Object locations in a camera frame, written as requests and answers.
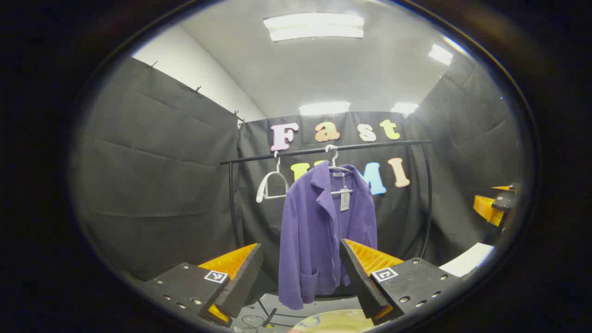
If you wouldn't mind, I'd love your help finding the purple knit jacket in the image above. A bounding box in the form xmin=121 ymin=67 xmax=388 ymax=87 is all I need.
xmin=277 ymin=160 xmax=378 ymax=310

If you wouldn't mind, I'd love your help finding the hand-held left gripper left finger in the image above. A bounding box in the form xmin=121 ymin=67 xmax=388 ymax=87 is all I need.
xmin=138 ymin=243 xmax=265 ymax=329

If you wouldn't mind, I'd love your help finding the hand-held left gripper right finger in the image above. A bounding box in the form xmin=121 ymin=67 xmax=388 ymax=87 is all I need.
xmin=339 ymin=238 xmax=464 ymax=327

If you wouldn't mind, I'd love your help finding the black backdrop cloth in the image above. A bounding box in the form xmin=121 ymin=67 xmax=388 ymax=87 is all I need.
xmin=74 ymin=55 xmax=523 ymax=301

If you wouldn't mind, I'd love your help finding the black clothes rack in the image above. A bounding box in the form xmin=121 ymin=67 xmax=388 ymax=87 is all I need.
xmin=221 ymin=140 xmax=434 ymax=328

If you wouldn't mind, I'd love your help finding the white clothes hanger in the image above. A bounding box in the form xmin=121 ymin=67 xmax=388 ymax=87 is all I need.
xmin=325 ymin=144 xmax=354 ymax=195
xmin=256 ymin=151 xmax=290 ymax=204

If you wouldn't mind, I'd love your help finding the white floor board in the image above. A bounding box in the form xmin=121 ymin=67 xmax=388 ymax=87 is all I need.
xmin=438 ymin=242 xmax=495 ymax=278

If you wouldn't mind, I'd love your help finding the beige laundry hamper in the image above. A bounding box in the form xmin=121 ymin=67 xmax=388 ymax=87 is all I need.
xmin=291 ymin=309 xmax=377 ymax=333

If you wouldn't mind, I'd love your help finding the large ceiling light panel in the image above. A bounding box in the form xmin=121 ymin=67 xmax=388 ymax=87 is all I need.
xmin=264 ymin=13 xmax=364 ymax=42

